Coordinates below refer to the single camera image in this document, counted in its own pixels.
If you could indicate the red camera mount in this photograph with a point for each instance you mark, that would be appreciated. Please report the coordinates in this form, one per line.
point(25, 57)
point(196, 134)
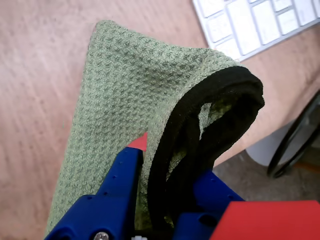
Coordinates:
point(270, 222)

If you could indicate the white keyboard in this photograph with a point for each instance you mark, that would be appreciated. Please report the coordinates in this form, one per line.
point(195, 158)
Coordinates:
point(250, 25)

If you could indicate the white pedestal table leg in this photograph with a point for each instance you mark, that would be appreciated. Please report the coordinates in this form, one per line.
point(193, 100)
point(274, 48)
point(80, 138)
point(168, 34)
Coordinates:
point(267, 152)

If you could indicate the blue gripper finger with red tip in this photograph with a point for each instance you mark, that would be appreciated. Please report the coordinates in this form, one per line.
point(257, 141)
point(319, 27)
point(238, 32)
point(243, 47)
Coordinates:
point(110, 207)
point(212, 190)

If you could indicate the green waffle cleaning cloth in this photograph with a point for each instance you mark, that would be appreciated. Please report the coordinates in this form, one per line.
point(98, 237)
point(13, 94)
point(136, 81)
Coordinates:
point(125, 95)

